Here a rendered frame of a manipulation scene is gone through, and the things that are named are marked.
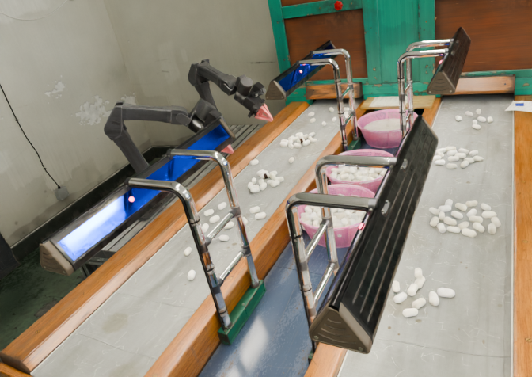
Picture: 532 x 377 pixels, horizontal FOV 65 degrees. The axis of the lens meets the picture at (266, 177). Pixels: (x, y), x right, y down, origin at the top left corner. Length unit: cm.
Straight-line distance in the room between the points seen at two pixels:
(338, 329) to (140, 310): 75
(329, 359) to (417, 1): 164
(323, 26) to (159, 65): 193
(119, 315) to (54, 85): 255
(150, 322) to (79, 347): 18
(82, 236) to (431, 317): 75
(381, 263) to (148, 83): 352
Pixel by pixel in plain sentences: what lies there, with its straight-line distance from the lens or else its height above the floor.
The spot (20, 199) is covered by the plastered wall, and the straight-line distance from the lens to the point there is 336.
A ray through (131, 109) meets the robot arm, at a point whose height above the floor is 110.
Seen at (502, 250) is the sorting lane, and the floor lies 74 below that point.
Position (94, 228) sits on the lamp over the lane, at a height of 108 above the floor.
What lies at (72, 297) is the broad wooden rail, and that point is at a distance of 134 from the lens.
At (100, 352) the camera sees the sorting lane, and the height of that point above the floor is 74.
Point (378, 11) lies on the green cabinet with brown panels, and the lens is 219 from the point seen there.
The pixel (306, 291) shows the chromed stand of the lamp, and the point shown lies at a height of 90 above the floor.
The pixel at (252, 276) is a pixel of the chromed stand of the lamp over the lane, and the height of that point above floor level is 76.
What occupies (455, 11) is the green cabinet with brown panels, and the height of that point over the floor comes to 115.
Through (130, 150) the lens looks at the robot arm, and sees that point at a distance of 171.
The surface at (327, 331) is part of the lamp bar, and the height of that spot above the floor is 107.
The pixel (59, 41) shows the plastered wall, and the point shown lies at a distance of 365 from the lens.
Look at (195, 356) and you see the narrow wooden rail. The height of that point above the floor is 73.
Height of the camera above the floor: 148
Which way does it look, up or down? 27 degrees down
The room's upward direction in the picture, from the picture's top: 12 degrees counter-clockwise
